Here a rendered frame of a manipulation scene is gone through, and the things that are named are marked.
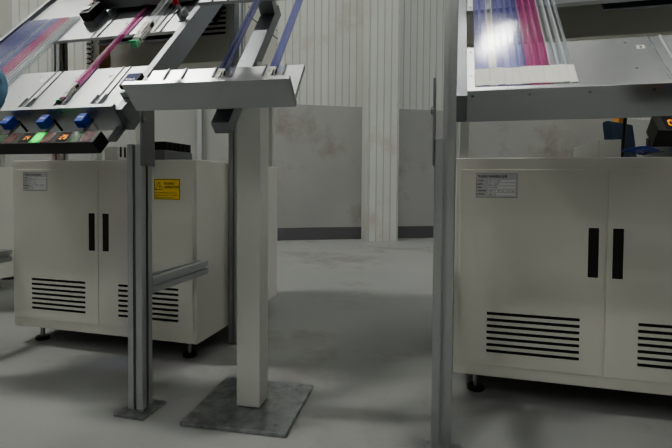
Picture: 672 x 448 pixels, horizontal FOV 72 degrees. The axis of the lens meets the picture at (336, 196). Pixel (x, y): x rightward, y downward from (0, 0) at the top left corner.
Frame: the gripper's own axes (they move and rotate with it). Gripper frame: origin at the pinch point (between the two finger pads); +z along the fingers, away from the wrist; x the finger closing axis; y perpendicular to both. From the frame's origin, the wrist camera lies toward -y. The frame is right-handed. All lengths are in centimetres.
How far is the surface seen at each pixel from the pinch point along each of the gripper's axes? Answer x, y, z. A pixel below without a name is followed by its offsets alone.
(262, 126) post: -14.0, -25.1, 24.1
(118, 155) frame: 46, -17, 52
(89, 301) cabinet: 53, -60, 70
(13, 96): 56, -17, 20
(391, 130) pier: -19, 161, 307
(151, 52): 52, 34, 59
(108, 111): 20.7, -26.6, 14.7
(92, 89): 31.7, -16.4, 19.0
